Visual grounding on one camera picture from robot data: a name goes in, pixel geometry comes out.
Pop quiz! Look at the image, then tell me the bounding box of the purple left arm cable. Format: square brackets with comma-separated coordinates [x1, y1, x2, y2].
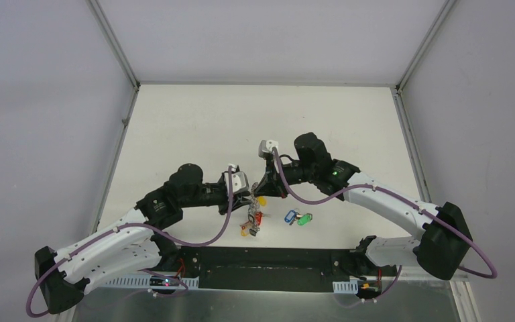
[25, 166, 235, 319]

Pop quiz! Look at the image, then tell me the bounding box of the electronics board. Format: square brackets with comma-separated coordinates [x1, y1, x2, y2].
[357, 280, 383, 300]
[150, 276, 180, 288]

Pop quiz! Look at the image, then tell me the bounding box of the metal key organiser ring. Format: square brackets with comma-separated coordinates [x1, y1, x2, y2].
[245, 189, 263, 236]

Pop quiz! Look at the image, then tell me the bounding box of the blue tagged key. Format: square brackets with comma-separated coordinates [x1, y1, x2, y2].
[284, 209, 299, 225]

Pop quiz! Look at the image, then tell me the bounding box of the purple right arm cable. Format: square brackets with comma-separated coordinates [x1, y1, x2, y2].
[273, 146, 498, 307]

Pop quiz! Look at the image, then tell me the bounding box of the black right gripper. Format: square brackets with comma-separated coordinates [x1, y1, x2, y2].
[253, 156, 317, 199]

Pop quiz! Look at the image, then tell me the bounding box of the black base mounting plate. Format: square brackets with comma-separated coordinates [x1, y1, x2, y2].
[153, 246, 398, 293]

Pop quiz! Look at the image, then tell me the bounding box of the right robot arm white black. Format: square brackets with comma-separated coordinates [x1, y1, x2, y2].
[255, 132, 472, 280]

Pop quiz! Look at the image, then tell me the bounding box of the yellow key tag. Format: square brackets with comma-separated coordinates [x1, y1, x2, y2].
[256, 197, 268, 207]

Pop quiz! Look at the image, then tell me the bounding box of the left electronics board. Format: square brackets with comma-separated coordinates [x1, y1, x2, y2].
[150, 276, 180, 288]

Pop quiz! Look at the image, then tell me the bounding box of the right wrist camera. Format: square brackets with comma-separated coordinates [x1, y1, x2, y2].
[257, 140, 279, 159]

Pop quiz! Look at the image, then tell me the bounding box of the red key tag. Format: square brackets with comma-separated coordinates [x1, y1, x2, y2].
[253, 212, 263, 225]

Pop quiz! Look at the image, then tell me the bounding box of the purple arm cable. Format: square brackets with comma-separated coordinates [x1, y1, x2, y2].
[25, 166, 235, 319]
[273, 146, 498, 307]

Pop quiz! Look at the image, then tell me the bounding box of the green tagged key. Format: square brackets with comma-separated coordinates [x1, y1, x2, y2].
[296, 213, 313, 226]

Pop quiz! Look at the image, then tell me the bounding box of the right electronics board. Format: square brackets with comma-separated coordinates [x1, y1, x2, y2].
[357, 280, 383, 300]

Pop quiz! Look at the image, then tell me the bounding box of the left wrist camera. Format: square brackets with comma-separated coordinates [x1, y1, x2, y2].
[223, 164, 250, 195]

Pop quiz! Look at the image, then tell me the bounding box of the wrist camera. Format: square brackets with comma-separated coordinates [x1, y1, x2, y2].
[257, 140, 279, 159]
[223, 164, 250, 195]

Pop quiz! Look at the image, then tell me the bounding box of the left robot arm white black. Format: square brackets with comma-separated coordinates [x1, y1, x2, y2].
[25, 164, 251, 318]

